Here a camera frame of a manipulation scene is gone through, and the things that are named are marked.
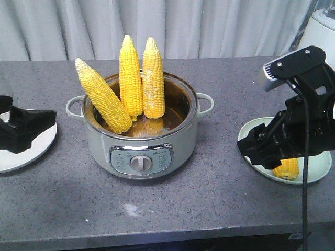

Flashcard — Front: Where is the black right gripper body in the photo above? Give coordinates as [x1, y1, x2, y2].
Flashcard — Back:
[258, 96, 334, 159]

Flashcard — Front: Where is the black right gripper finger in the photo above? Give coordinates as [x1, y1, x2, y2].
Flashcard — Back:
[237, 123, 270, 165]
[264, 154, 282, 169]

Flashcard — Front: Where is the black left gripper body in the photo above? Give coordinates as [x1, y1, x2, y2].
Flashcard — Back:
[1, 95, 16, 152]

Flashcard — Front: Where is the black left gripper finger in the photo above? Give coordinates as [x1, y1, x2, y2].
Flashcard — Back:
[9, 106, 57, 154]

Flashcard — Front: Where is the pale yellow corn cob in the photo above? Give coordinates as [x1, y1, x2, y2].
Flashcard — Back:
[142, 37, 165, 119]

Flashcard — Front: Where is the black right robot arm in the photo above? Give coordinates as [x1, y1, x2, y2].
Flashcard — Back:
[237, 63, 334, 169]

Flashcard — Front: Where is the white round plate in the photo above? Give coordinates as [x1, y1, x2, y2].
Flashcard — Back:
[1, 106, 57, 173]

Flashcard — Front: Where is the light green round plate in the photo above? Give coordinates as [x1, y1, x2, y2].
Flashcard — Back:
[238, 117, 332, 185]

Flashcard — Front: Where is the white pleated curtain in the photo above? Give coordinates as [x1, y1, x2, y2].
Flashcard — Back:
[1, 1, 316, 61]

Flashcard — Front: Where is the white kitchen appliance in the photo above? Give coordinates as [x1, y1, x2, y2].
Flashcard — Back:
[298, 1, 335, 70]

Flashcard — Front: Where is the green electric cooking pot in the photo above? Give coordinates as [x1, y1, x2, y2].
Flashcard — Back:
[66, 73, 214, 180]

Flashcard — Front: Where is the black camera cable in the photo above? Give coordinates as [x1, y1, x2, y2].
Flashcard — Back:
[286, 79, 312, 251]

